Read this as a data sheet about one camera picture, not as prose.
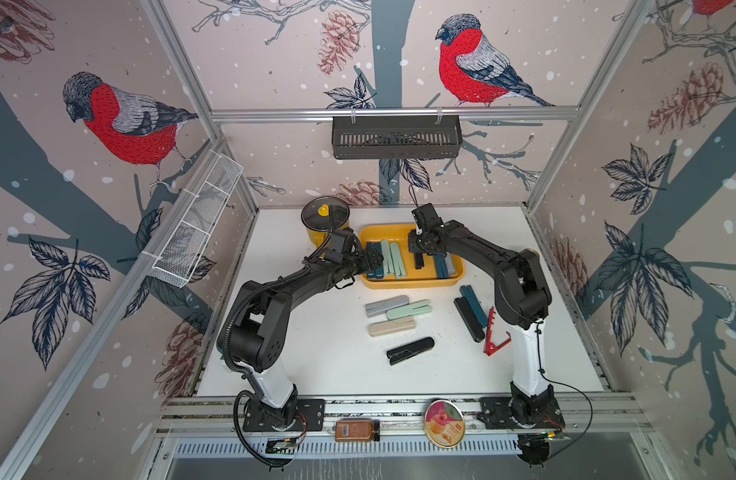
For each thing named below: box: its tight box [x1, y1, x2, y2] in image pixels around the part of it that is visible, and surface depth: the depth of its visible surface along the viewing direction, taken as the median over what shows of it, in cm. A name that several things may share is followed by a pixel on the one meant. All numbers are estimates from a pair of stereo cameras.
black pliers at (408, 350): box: [386, 337, 435, 365], surface depth 84 cm
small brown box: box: [335, 418, 381, 442], surface depth 70 cm
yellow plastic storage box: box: [359, 223, 467, 289], surface depth 100 cm
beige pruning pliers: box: [368, 316, 416, 337], surface depth 90 cm
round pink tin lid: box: [424, 399, 465, 449], surface depth 71 cm
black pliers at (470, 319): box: [454, 297, 485, 343], surface depth 91 cm
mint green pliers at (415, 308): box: [386, 299, 432, 321], surface depth 92 cm
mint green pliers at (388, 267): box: [380, 240, 396, 278], surface depth 103 cm
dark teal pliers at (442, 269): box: [436, 252, 449, 279], surface depth 102 cm
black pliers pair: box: [414, 252, 424, 270], surface depth 99 cm
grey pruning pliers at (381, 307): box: [365, 295, 409, 318], surface depth 94 cm
